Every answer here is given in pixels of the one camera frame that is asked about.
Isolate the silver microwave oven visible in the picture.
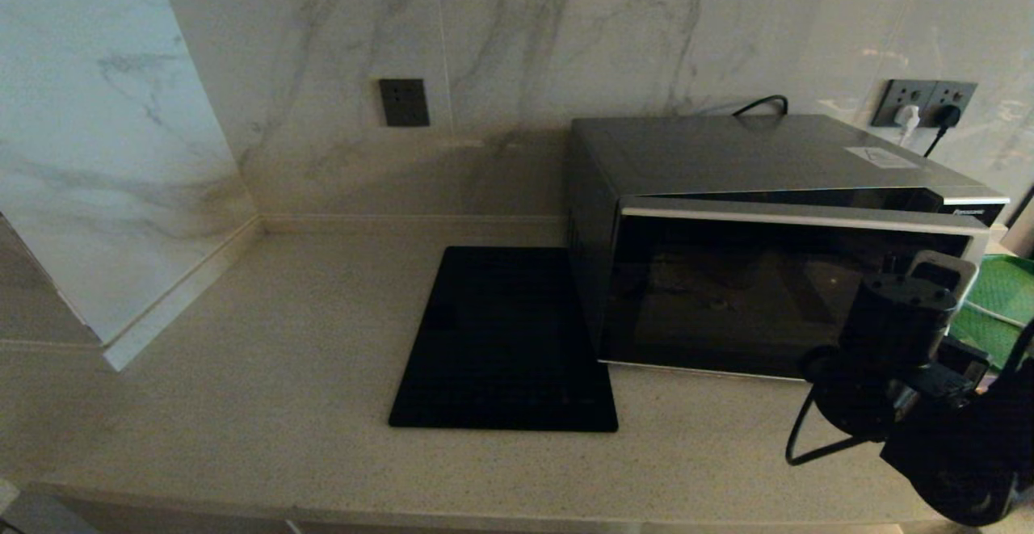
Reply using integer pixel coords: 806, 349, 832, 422
564, 114, 1011, 381

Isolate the white label sticker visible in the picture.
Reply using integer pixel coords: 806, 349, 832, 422
844, 146, 920, 170

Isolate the black power cable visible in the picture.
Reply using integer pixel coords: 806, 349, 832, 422
731, 95, 948, 160

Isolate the black induction cooktop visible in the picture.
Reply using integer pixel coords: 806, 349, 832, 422
389, 246, 620, 433

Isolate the dark glass microwave door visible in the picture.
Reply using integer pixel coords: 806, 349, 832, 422
602, 195, 990, 381

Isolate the dark double wall socket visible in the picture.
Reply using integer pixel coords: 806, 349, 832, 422
872, 79, 978, 129

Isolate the green plastic tray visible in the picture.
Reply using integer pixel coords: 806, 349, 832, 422
949, 255, 1034, 369

